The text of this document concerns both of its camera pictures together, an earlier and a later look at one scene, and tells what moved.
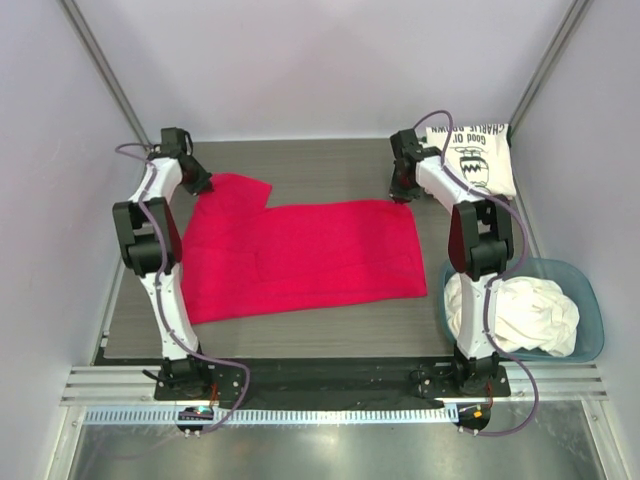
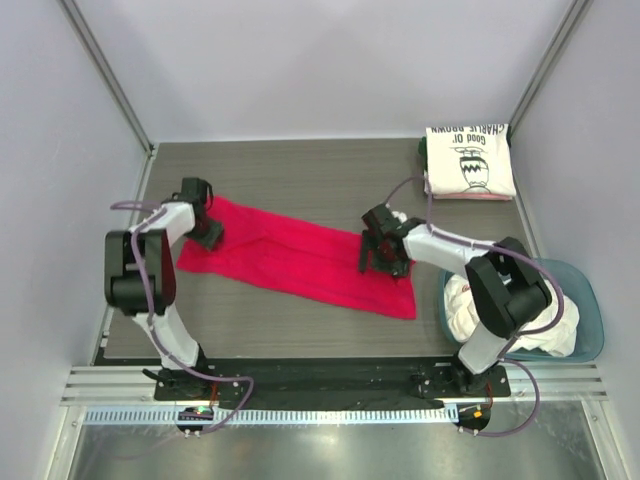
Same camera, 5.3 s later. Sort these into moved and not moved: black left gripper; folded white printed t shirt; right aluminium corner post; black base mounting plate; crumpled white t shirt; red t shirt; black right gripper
Moved: black left gripper; red t shirt; black right gripper
Not moved: folded white printed t shirt; right aluminium corner post; crumpled white t shirt; black base mounting plate
